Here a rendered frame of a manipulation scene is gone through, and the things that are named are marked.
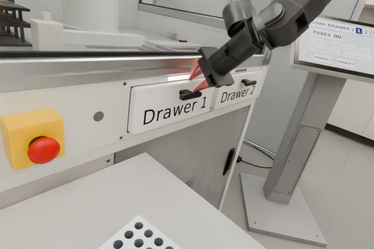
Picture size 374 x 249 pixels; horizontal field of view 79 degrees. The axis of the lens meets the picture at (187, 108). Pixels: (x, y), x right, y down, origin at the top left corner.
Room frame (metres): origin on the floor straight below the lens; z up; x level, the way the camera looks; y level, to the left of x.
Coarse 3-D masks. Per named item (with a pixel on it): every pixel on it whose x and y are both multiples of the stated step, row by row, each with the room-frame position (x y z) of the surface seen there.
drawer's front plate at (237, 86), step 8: (248, 72) 0.84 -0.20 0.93; (256, 72) 0.87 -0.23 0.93; (240, 80) 0.78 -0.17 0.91; (256, 80) 0.88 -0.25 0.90; (216, 88) 0.69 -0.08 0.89; (224, 88) 0.71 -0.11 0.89; (232, 88) 0.74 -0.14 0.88; (240, 88) 0.79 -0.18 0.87; (248, 88) 0.84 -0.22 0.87; (256, 88) 0.90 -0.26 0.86; (216, 96) 0.68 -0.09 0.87; (224, 96) 0.72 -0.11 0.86; (240, 96) 0.81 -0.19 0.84; (248, 96) 0.86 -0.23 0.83; (216, 104) 0.69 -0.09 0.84; (224, 104) 0.73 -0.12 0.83
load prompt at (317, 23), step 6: (312, 24) 1.25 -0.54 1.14; (318, 24) 1.25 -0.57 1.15; (324, 24) 1.26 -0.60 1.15; (330, 24) 1.26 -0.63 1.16; (336, 24) 1.26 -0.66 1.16; (342, 24) 1.27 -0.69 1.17; (348, 24) 1.27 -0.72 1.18; (336, 30) 1.24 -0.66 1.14; (342, 30) 1.24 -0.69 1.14; (348, 30) 1.25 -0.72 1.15; (354, 30) 1.25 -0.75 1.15; (360, 30) 1.25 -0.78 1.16; (366, 30) 1.26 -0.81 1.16; (366, 36) 1.23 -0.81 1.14
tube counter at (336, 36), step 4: (336, 36) 1.22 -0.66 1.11; (340, 36) 1.22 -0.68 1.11; (344, 36) 1.22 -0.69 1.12; (348, 36) 1.22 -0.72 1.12; (352, 36) 1.23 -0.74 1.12; (356, 36) 1.23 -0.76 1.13; (340, 40) 1.20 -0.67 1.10; (344, 40) 1.21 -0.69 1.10; (348, 40) 1.21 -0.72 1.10; (352, 40) 1.21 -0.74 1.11; (356, 40) 1.21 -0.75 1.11; (360, 40) 1.22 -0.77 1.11; (364, 40) 1.22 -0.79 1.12; (368, 40) 1.22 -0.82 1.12; (364, 44) 1.20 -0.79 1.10; (368, 44) 1.20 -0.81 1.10
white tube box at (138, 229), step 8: (136, 216) 0.25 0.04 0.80; (128, 224) 0.23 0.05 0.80; (136, 224) 0.24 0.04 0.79; (144, 224) 0.24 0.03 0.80; (120, 232) 0.22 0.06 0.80; (128, 232) 0.22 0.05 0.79; (136, 232) 0.22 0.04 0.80; (144, 232) 0.23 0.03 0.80; (152, 232) 0.23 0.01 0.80; (160, 232) 0.23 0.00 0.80; (112, 240) 0.20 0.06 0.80; (120, 240) 0.21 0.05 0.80; (128, 240) 0.21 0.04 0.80; (136, 240) 0.21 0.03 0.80; (144, 240) 0.21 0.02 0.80; (152, 240) 0.21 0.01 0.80; (160, 240) 0.22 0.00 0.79; (168, 240) 0.22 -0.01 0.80; (104, 248) 0.19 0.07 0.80; (112, 248) 0.19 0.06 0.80; (120, 248) 0.19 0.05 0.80; (128, 248) 0.20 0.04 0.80; (136, 248) 0.20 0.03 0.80; (144, 248) 0.20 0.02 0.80; (152, 248) 0.20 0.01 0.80; (160, 248) 0.20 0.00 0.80; (168, 248) 0.21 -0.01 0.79; (176, 248) 0.21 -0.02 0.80
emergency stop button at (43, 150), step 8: (32, 144) 0.25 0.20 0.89; (40, 144) 0.25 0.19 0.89; (48, 144) 0.26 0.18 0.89; (56, 144) 0.27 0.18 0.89; (32, 152) 0.24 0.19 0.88; (40, 152) 0.25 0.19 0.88; (48, 152) 0.26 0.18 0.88; (56, 152) 0.27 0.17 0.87; (32, 160) 0.24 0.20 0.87; (40, 160) 0.25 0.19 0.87; (48, 160) 0.26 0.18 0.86
